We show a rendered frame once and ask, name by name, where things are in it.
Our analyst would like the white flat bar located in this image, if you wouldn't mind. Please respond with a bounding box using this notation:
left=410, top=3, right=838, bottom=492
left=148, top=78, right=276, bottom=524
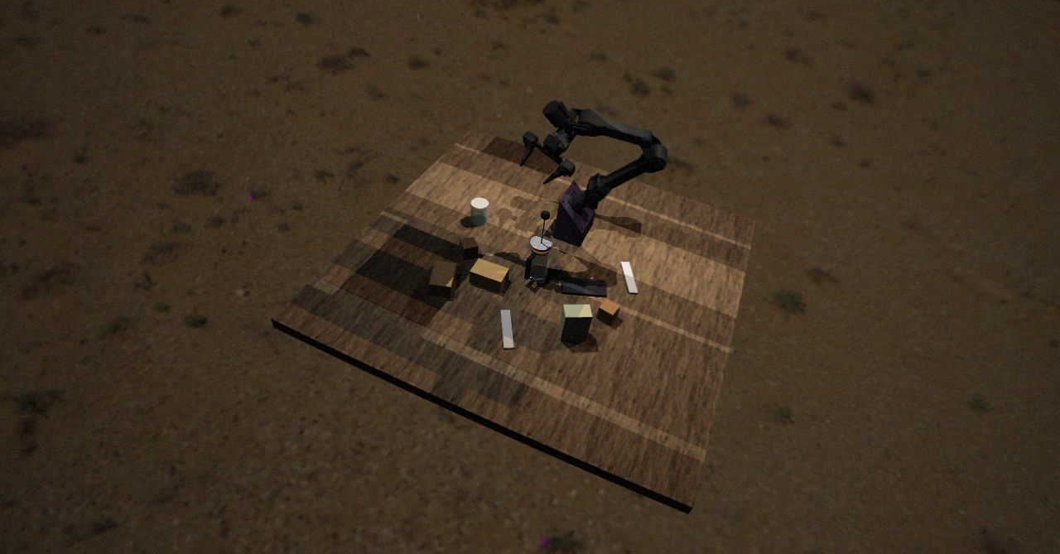
left=621, top=262, right=638, bottom=294
left=500, top=310, right=514, bottom=349

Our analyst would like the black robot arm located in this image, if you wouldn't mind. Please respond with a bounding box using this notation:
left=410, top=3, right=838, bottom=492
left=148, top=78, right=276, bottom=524
left=542, top=101, right=667, bottom=214

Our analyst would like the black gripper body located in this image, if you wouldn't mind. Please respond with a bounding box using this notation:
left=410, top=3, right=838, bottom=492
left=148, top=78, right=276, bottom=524
left=523, top=131, right=576, bottom=177

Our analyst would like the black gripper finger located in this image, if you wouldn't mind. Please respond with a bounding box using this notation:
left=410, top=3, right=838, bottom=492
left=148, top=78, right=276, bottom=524
left=543, top=165, right=567, bottom=185
left=520, top=140, right=533, bottom=166

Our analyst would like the french press coffee maker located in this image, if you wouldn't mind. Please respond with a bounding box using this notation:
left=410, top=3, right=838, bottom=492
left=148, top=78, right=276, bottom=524
left=524, top=210, right=552, bottom=282

